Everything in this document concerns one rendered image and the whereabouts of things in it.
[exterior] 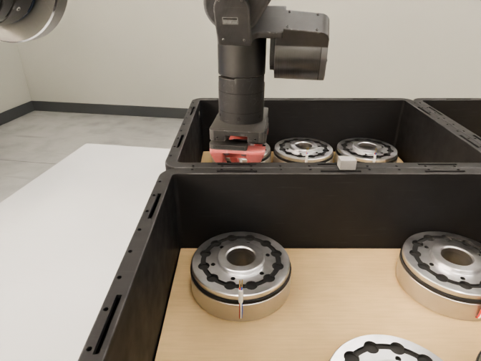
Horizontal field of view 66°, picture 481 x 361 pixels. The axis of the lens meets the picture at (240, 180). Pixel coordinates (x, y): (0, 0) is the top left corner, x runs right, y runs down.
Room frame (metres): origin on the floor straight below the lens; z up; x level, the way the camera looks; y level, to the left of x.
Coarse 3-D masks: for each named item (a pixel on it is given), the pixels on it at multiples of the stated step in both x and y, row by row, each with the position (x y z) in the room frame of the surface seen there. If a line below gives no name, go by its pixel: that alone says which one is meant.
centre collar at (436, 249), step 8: (432, 248) 0.31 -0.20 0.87; (440, 248) 0.31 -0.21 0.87; (448, 248) 0.32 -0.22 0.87; (456, 248) 0.32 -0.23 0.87; (464, 248) 0.31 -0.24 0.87; (432, 256) 0.30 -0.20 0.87; (440, 256) 0.30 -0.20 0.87; (472, 256) 0.30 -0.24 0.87; (440, 264) 0.29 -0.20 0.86; (448, 264) 0.29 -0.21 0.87; (456, 264) 0.29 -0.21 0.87; (472, 264) 0.29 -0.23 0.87; (480, 264) 0.29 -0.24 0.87; (456, 272) 0.28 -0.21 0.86; (464, 272) 0.28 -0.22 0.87; (472, 272) 0.28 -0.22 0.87
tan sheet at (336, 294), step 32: (192, 256) 0.35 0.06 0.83; (320, 256) 0.35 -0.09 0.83; (352, 256) 0.35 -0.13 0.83; (384, 256) 0.35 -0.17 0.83; (320, 288) 0.29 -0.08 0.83; (352, 288) 0.29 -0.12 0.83; (384, 288) 0.29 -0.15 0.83; (192, 320) 0.25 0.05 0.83; (224, 320) 0.25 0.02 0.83; (256, 320) 0.25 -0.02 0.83; (288, 320) 0.25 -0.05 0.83; (320, 320) 0.25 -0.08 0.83; (352, 320) 0.25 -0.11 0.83; (384, 320) 0.25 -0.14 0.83; (416, 320) 0.25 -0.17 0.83; (448, 320) 0.25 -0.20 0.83; (160, 352) 0.22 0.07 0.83; (192, 352) 0.22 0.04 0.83; (224, 352) 0.22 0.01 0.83; (256, 352) 0.22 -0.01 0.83; (288, 352) 0.22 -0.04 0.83; (320, 352) 0.22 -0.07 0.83; (448, 352) 0.22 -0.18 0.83
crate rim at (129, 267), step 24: (192, 168) 0.38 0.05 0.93; (216, 168) 0.38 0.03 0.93; (240, 168) 0.38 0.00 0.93; (264, 168) 0.38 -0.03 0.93; (288, 168) 0.38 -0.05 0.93; (312, 168) 0.38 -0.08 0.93; (336, 168) 0.38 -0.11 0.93; (360, 168) 0.38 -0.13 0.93; (384, 168) 0.38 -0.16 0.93; (408, 168) 0.38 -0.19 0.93; (432, 168) 0.38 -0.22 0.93; (456, 168) 0.38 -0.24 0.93; (480, 168) 0.38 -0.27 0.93; (144, 216) 0.28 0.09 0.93; (144, 240) 0.24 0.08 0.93; (120, 264) 0.21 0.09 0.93; (120, 288) 0.19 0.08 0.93; (120, 312) 0.17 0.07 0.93; (96, 336) 0.15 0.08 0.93; (96, 360) 0.13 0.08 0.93
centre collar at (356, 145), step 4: (360, 140) 0.62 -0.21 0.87; (364, 140) 0.62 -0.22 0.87; (368, 140) 0.62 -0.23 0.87; (356, 144) 0.61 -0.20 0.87; (360, 144) 0.61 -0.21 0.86; (364, 144) 0.62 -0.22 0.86; (368, 144) 0.61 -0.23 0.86; (372, 144) 0.61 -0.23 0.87; (376, 144) 0.61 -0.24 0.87; (356, 148) 0.59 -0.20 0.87; (360, 148) 0.59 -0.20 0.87; (364, 148) 0.59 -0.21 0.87; (380, 148) 0.59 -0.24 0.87; (364, 152) 0.58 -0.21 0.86; (368, 152) 0.58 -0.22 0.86; (372, 152) 0.58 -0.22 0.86; (376, 152) 0.58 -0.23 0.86
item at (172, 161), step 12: (192, 108) 0.61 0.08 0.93; (420, 108) 0.61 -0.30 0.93; (192, 120) 0.55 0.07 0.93; (432, 120) 0.55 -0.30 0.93; (180, 132) 0.49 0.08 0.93; (444, 132) 0.51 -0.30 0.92; (456, 132) 0.49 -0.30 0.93; (180, 144) 0.45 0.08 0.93; (468, 144) 0.45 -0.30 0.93; (168, 156) 0.41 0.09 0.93; (180, 156) 0.42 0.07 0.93; (480, 156) 0.42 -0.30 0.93; (168, 168) 0.38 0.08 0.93
